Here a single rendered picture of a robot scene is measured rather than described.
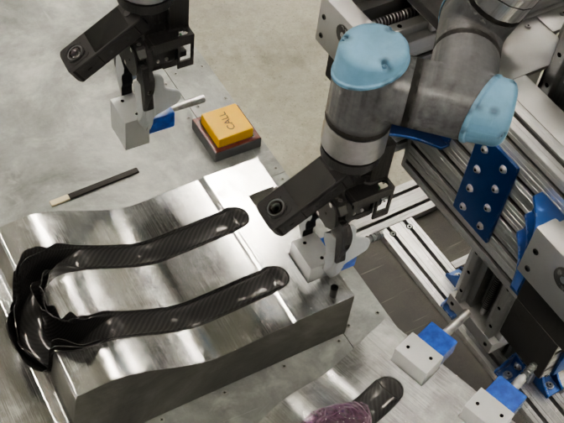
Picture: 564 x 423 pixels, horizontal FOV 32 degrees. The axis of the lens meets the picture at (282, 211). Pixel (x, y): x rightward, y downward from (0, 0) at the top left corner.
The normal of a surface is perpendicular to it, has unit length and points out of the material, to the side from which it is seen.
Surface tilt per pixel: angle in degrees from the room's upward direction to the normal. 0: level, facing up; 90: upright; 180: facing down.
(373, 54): 0
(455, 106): 54
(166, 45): 90
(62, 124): 0
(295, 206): 30
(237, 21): 0
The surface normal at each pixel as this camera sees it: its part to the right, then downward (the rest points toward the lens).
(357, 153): 0.02, 0.78
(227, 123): 0.10, -0.63
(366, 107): -0.23, 0.74
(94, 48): -0.40, -0.39
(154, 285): 0.40, -0.70
